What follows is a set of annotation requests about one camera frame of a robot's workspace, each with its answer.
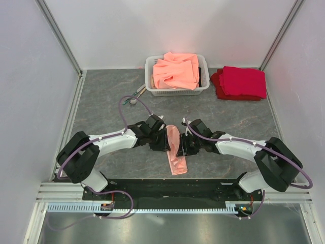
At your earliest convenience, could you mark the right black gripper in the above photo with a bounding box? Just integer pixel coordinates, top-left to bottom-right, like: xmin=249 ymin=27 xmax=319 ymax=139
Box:
xmin=176 ymin=133 xmax=203 ymax=157

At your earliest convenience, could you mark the light pink satin napkin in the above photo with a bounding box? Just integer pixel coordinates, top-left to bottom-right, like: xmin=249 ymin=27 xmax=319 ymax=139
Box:
xmin=166 ymin=125 xmax=188 ymax=175

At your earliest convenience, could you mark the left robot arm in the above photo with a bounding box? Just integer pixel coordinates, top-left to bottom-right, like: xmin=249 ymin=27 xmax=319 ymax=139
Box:
xmin=56 ymin=114 xmax=170 ymax=200

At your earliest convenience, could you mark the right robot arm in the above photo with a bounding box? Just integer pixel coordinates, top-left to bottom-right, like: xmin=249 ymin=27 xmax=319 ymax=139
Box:
xmin=177 ymin=119 xmax=303 ymax=200

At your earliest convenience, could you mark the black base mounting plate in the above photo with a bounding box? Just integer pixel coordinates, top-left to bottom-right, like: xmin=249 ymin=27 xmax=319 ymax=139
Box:
xmin=83 ymin=179 xmax=263 ymax=203

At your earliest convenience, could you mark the dark item in basket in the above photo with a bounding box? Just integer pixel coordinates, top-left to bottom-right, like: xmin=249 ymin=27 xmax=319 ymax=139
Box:
xmin=198 ymin=67 xmax=202 ymax=87

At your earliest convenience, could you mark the wooden utensil in basket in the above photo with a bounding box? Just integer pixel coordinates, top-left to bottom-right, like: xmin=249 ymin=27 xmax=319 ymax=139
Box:
xmin=150 ymin=75 xmax=156 ymax=89

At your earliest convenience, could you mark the salmon pink cloth pile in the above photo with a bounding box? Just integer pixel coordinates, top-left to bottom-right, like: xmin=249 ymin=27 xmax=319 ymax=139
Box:
xmin=152 ymin=52 xmax=200 ymax=90

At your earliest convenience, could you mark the red folded cloth stack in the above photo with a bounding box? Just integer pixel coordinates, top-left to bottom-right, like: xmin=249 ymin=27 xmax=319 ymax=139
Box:
xmin=210 ymin=66 xmax=267 ymax=101

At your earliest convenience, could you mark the white plastic basket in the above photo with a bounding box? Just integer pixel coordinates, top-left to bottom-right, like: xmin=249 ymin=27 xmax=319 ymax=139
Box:
xmin=144 ymin=54 xmax=210 ymax=97

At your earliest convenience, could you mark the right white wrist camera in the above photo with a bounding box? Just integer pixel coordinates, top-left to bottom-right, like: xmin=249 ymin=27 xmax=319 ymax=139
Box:
xmin=181 ymin=117 xmax=192 ymax=136

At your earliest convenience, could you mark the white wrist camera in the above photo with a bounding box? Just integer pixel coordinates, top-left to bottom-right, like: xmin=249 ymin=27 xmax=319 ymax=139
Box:
xmin=181 ymin=117 xmax=192 ymax=136
xmin=154 ymin=115 xmax=165 ymax=131

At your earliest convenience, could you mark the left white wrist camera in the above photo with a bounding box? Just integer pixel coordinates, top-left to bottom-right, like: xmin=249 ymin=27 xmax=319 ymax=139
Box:
xmin=154 ymin=115 xmax=165 ymax=131

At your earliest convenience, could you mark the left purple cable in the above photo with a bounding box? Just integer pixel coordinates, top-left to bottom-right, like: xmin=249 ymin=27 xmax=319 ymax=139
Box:
xmin=45 ymin=95 xmax=155 ymax=231

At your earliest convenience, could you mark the green handled knife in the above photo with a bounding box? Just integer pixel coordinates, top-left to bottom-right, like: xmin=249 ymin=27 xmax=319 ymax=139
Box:
xmin=122 ymin=84 xmax=145 ymax=105

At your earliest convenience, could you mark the white slotted cable duct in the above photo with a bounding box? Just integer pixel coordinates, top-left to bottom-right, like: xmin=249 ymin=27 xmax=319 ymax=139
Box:
xmin=47 ymin=202 xmax=239 ymax=214

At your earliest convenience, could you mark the left aluminium frame post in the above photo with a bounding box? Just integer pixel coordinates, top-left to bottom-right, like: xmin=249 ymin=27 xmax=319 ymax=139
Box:
xmin=34 ymin=0 xmax=84 ymax=76

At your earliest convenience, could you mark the aluminium frame post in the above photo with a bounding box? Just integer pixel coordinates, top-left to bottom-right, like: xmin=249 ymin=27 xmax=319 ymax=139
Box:
xmin=258 ymin=0 xmax=305 ymax=71
xmin=34 ymin=0 xmax=84 ymax=76

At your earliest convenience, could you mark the right aluminium frame post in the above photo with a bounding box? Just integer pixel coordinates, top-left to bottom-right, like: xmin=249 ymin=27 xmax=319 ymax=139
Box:
xmin=258 ymin=0 xmax=305 ymax=71

